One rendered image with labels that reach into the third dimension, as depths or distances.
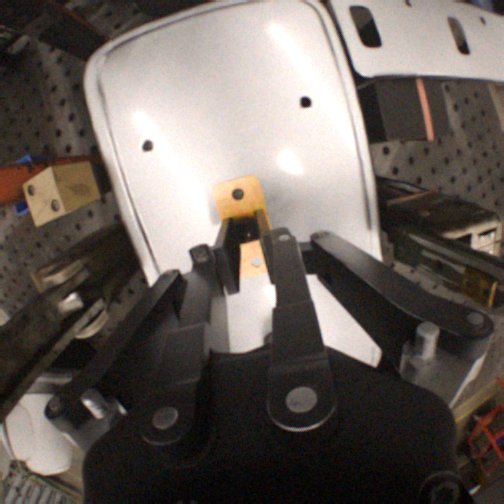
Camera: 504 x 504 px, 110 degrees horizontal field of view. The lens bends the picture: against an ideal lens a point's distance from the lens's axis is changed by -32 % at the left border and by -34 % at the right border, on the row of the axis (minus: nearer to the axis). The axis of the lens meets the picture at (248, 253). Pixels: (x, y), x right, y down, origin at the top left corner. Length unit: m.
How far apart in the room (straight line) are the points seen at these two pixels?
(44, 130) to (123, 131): 0.48
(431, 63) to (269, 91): 0.16
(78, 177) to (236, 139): 0.12
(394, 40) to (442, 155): 0.45
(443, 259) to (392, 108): 0.14
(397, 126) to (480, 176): 0.55
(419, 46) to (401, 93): 0.05
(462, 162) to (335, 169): 0.55
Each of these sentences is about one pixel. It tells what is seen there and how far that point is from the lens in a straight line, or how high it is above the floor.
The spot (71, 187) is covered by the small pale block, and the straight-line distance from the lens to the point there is 0.20.
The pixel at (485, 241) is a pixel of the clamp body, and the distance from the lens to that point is 0.28.
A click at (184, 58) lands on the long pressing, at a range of 0.23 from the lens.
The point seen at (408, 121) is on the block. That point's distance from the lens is 0.28.
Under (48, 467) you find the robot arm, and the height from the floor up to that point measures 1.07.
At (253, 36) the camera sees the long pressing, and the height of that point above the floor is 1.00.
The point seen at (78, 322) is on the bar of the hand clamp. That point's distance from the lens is 0.21.
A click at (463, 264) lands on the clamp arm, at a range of 0.22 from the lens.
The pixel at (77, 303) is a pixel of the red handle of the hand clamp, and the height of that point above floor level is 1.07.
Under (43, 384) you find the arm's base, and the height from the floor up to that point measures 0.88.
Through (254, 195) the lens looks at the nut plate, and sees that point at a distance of 0.21.
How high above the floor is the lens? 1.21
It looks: 68 degrees down
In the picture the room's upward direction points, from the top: 178 degrees clockwise
